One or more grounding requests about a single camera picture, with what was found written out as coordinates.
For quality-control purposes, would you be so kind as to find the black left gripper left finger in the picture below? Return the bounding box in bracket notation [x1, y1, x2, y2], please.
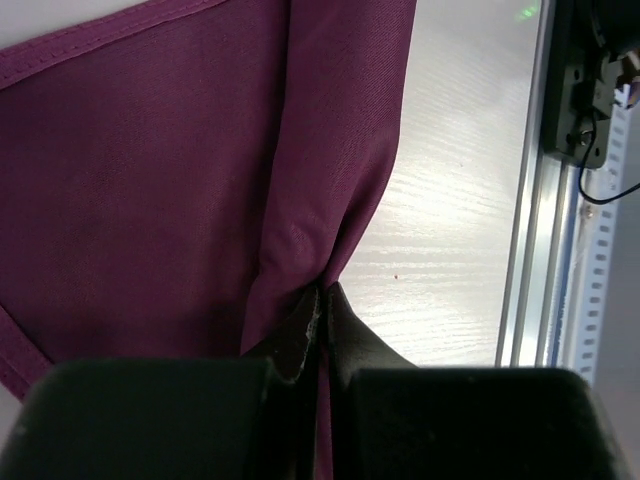
[1, 287, 321, 479]

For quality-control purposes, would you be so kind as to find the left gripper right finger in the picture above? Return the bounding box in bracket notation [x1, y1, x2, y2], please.
[326, 284, 630, 479]

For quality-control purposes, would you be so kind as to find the purple cloth napkin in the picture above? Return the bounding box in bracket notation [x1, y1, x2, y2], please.
[1, 1, 416, 479]

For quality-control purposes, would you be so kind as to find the aluminium front rail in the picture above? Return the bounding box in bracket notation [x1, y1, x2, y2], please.
[495, 1, 577, 367]

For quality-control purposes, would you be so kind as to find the white slotted cable duct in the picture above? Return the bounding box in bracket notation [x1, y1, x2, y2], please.
[571, 107, 630, 383]

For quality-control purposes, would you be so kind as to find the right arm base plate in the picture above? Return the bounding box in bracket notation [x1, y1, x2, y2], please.
[541, 0, 639, 169]

